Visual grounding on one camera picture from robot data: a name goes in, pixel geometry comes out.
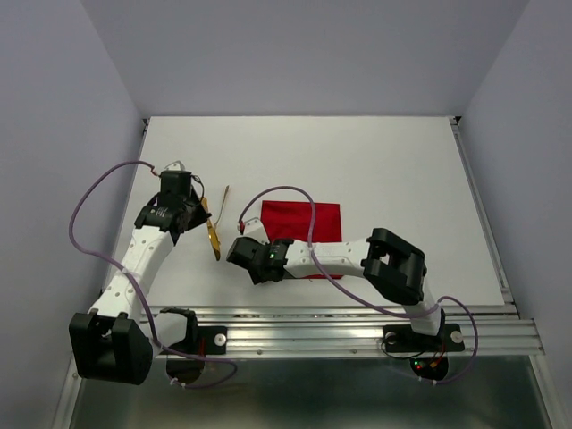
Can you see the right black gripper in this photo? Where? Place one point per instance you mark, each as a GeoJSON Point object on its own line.
{"type": "Point", "coordinates": [256, 276]}

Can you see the red cloth napkin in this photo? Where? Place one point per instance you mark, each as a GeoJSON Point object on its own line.
{"type": "Point", "coordinates": [285, 220]}

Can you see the gold knife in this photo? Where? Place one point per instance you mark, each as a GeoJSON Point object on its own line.
{"type": "Point", "coordinates": [214, 239]}

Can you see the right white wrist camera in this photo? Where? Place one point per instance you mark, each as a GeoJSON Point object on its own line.
{"type": "Point", "coordinates": [253, 228]}

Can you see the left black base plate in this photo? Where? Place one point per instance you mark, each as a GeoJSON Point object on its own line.
{"type": "Point", "coordinates": [202, 340]}

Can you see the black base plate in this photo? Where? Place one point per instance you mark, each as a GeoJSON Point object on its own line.
{"type": "Point", "coordinates": [202, 340]}
{"type": "Point", "coordinates": [400, 338]}

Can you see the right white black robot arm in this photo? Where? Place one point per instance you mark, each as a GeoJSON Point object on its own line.
{"type": "Point", "coordinates": [395, 268]}

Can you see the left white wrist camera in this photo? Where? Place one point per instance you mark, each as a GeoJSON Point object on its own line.
{"type": "Point", "coordinates": [175, 166]}

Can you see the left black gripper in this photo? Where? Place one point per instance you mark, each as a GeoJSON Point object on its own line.
{"type": "Point", "coordinates": [201, 215]}

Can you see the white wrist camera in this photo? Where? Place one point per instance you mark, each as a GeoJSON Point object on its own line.
{"type": "Point", "coordinates": [253, 228]}
{"type": "Point", "coordinates": [175, 166]}

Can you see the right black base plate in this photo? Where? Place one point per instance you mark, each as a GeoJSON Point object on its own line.
{"type": "Point", "coordinates": [400, 338]}

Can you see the aluminium mounting rail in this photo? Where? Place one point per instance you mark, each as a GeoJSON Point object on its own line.
{"type": "Point", "coordinates": [355, 332]}

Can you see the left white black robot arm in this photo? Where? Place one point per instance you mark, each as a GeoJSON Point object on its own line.
{"type": "Point", "coordinates": [118, 338]}

